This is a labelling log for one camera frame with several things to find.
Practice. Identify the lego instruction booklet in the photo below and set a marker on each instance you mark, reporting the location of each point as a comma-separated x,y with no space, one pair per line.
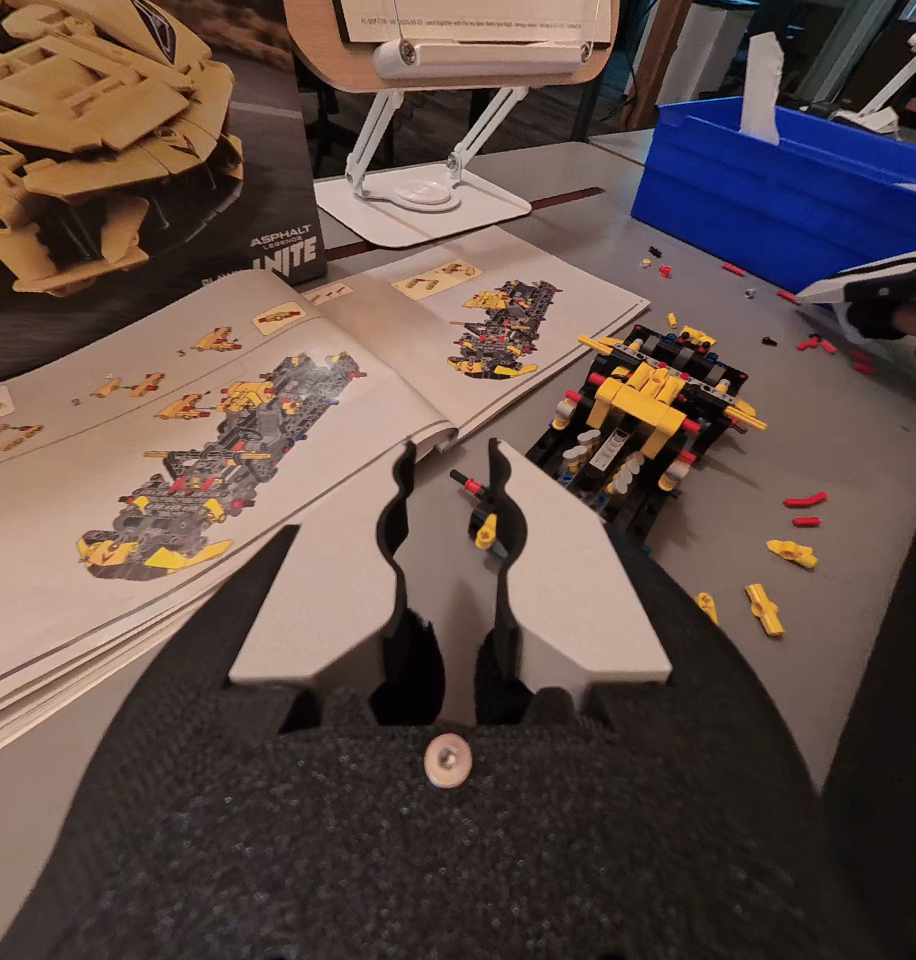
398,352

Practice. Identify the black lego set box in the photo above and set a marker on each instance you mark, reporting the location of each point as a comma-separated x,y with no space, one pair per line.
128,112

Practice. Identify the white paper slip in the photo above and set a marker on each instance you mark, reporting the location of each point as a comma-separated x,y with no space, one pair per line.
762,90

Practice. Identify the printed instruction sheet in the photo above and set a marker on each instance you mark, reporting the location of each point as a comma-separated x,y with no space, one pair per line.
466,22

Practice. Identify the yellow thin lego beam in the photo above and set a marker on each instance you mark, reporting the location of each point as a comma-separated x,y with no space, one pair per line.
707,605

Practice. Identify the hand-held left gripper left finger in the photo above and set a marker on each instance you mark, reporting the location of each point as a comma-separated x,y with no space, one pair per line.
323,600

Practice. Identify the scattered small lego pins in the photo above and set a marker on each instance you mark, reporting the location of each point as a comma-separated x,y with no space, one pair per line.
733,268

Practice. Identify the blue storage bin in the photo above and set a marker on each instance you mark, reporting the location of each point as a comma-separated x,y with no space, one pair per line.
765,187

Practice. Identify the yellow wedge lego connector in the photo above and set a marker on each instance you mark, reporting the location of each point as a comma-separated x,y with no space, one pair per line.
792,553

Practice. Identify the yellow black lego car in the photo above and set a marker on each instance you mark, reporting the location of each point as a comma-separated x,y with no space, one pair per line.
645,390

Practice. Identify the black perforated mat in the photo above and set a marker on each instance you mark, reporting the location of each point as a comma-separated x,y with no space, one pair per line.
893,675

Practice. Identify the yellow lego axle connector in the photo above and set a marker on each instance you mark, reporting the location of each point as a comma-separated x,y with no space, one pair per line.
765,609

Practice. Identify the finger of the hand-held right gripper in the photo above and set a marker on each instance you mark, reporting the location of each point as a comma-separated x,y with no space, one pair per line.
878,271

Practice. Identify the wooden post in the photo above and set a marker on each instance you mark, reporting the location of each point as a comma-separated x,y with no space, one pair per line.
657,60

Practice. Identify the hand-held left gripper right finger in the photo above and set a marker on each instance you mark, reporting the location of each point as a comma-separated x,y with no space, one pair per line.
586,600

